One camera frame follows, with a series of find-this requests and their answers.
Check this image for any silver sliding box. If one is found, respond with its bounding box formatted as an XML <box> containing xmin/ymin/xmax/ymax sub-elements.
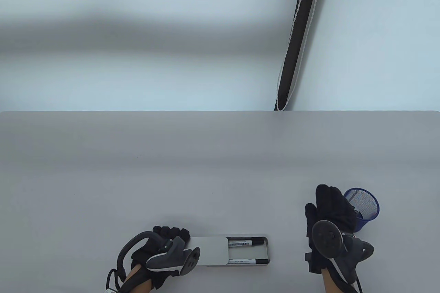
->
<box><xmin>187</xmin><ymin>236</ymin><xmax>270</xmax><ymax>267</ymax></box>

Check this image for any person's left hand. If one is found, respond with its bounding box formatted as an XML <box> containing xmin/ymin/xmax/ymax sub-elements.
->
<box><xmin>131</xmin><ymin>226</ymin><xmax>191</xmax><ymax>289</ymax></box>

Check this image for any blue mesh pen cup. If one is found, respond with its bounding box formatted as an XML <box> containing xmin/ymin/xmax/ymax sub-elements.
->
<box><xmin>344</xmin><ymin>188</ymin><xmax>380</xmax><ymax>233</ymax></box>

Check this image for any grey right hand controller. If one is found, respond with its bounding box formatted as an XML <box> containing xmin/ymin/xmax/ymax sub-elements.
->
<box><xmin>311</xmin><ymin>220</ymin><xmax>375</xmax><ymax>285</ymax></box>

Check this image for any person's left forearm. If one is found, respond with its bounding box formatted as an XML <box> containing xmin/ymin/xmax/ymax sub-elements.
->
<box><xmin>122</xmin><ymin>264</ymin><xmax>153</xmax><ymax>293</ymax></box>

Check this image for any person's right forearm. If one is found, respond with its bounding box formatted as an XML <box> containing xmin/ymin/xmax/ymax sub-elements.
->
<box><xmin>321</xmin><ymin>262</ymin><xmax>354</xmax><ymax>293</ymax></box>

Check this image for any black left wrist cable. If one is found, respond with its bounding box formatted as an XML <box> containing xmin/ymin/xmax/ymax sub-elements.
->
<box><xmin>105</xmin><ymin>267</ymin><xmax>125</xmax><ymax>289</ymax></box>

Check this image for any person's right hand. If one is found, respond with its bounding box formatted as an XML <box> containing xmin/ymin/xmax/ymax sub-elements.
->
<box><xmin>305</xmin><ymin>184</ymin><xmax>358</xmax><ymax>273</ymax></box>

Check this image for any black marker white label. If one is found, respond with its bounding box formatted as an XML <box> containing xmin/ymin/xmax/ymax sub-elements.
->
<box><xmin>228</xmin><ymin>258</ymin><xmax>268</xmax><ymax>266</ymax></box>
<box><xmin>228</xmin><ymin>238</ymin><xmax>265</xmax><ymax>248</ymax></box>

